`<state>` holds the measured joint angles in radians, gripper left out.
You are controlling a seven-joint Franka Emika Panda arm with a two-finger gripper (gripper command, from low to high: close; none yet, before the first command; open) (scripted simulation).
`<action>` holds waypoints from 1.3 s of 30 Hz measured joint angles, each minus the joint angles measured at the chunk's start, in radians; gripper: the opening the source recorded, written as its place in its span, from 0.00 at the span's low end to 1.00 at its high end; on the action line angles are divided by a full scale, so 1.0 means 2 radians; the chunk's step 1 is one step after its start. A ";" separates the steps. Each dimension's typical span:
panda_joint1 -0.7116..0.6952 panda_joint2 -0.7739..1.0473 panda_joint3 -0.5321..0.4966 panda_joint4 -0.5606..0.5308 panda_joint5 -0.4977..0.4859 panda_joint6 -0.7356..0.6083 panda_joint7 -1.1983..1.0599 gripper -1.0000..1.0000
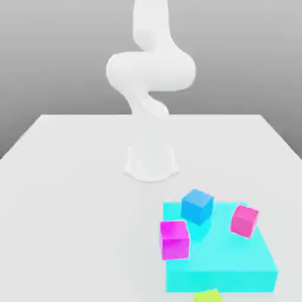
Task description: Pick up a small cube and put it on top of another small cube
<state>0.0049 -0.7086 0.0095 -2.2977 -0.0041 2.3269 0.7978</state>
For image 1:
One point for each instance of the small magenta cube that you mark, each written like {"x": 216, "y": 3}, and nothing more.
{"x": 174, "y": 240}

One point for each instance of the small blue cube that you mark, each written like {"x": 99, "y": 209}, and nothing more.
{"x": 197, "y": 207}

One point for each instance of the small pink cube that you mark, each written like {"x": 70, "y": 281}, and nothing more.
{"x": 243, "y": 221}

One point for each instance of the small yellow-green cube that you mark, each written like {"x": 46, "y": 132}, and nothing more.
{"x": 207, "y": 296}

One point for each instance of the large cyan box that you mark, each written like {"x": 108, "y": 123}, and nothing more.
{"x": 219, "y": 262}

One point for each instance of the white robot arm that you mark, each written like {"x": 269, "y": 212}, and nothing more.
{"x": 151, "y": 70}

